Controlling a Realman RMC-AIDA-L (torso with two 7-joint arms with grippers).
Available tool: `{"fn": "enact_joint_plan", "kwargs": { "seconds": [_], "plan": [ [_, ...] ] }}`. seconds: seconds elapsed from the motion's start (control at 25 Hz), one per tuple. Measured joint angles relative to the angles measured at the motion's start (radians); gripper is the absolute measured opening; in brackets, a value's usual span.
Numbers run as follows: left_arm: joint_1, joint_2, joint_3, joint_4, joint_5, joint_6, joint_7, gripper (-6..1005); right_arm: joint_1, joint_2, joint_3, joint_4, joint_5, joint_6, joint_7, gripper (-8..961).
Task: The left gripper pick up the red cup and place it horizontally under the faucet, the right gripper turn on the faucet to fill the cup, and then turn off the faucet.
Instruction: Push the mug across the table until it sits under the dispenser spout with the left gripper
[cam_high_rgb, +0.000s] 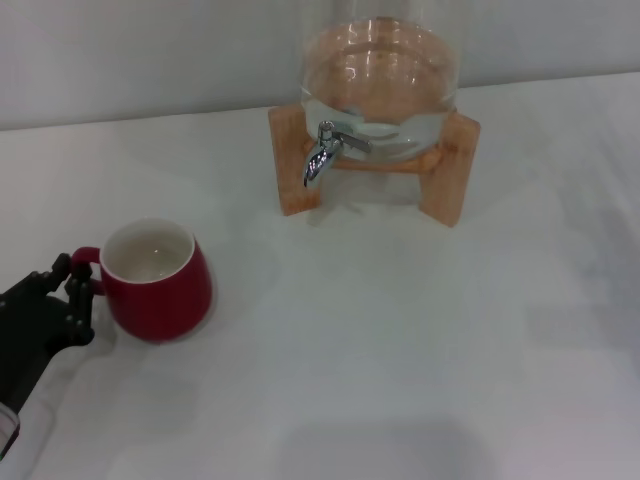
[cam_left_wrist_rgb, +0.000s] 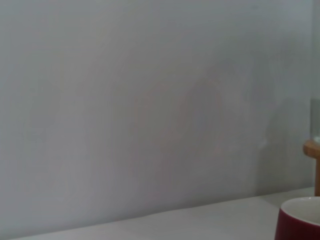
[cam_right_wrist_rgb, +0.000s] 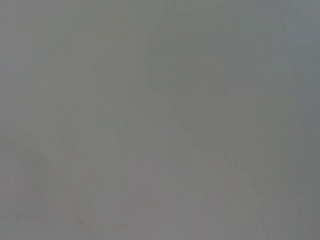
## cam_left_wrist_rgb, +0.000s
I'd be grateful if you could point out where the red ceramic cup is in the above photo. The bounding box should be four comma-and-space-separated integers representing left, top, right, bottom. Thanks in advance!
274, 196, 320, 240

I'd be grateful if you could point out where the wooden dispenser stand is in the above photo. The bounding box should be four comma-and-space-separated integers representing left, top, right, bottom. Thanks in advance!
302, 139, 320, 197

